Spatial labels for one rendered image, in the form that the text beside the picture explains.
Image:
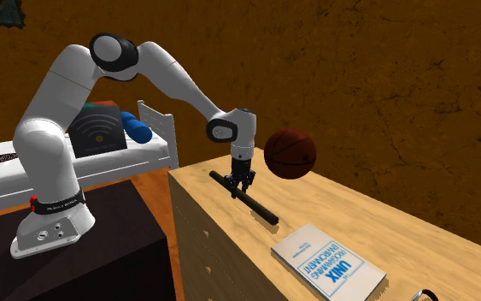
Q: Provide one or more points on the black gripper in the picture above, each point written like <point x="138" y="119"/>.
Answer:
<point x="241" y="166"/>

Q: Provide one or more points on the black rod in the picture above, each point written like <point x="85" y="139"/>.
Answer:
<point x="261" y="210"/>

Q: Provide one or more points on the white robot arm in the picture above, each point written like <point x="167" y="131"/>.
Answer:
<point x="46" y="137"/>

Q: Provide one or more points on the dark red basketball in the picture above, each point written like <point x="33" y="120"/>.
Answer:
<point x="290" y="153"/>

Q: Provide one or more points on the white book with blue print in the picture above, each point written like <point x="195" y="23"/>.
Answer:
<point x="327" y="262"/>

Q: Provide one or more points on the dark robot stand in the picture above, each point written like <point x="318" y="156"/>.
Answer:
<point x="111" y="250"/>

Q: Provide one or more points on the light wooden chest of drawers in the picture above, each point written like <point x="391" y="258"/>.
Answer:
<point x="411" y="233"/>

